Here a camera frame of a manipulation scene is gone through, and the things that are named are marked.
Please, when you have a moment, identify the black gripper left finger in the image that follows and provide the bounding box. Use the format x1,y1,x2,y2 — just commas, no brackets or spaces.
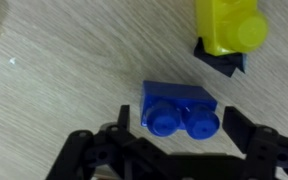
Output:
45,104,145,180

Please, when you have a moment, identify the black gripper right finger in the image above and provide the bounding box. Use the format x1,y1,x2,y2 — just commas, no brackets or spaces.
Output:
222,105,288,180

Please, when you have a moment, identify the black tape patch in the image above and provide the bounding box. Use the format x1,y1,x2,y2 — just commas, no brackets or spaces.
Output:
193,37,248,78

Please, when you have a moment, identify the yellow toy block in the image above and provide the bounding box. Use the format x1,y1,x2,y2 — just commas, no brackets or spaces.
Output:
194,0,269,57

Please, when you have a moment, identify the small blue toy block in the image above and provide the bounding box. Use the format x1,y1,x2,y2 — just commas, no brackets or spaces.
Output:
139,79,221,141

